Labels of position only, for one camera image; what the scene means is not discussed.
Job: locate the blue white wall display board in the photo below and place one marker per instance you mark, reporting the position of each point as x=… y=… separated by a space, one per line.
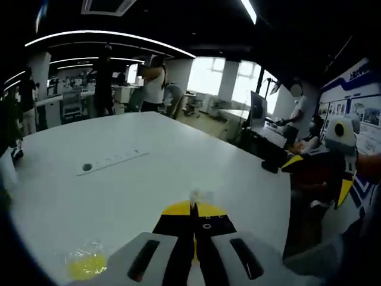
x=369 y=98

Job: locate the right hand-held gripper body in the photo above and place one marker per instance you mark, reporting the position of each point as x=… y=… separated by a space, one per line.
x=349 y=140

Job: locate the small black object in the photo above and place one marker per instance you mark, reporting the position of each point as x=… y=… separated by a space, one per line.
x=271 y=166

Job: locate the white table socket panel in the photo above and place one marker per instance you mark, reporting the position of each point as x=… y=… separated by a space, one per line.
x=116 y=159

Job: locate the grey office chair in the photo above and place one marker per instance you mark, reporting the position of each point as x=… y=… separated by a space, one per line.
x=174 y=98
x=71 y=104

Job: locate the white ceiling light strip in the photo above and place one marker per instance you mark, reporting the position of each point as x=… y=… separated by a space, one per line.
x=95 y=58
x=110 y=34
x=14 y=78
x=248 y=10

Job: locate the ceiling air conditioner vent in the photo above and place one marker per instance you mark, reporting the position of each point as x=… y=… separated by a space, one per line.
x=108 y=6

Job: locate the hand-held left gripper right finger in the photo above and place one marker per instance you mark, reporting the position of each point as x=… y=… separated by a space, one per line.
x=226 y=256

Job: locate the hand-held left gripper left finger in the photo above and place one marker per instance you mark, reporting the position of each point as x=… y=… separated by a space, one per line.
x=160 y=259

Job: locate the yellow silicone block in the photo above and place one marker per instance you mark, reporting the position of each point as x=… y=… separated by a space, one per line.
x=84 y=263

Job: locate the grey computer monitor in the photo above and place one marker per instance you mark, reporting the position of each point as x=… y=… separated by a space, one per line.
x=258 y=108

